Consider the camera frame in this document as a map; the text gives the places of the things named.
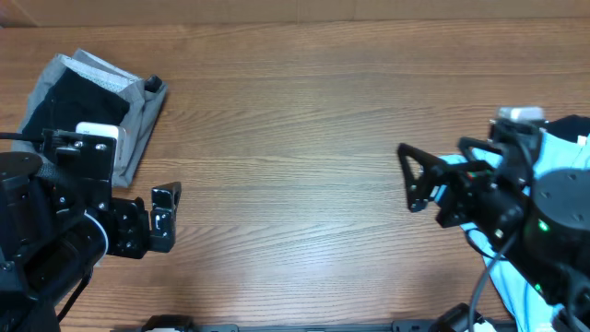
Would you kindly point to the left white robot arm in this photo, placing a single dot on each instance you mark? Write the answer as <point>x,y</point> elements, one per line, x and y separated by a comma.
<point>52,238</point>

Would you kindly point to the black garment under blue shirt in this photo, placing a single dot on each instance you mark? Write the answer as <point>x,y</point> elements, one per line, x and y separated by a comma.
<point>570,128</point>

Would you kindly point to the grey folded shorts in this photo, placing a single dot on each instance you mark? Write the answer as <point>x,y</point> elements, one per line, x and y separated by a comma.
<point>145,96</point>

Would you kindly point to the black t-shirt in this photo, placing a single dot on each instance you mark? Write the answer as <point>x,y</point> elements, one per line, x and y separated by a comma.
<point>74,99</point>

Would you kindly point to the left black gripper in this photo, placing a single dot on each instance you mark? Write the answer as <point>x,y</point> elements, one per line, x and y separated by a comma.
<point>129,215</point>

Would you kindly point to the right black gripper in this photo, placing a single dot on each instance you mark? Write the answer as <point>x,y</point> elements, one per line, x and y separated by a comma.
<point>458,183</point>

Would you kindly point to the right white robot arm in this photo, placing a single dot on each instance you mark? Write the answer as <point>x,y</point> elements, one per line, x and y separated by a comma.
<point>540,225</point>

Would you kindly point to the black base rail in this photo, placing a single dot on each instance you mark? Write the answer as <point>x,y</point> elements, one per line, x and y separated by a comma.
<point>185,323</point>

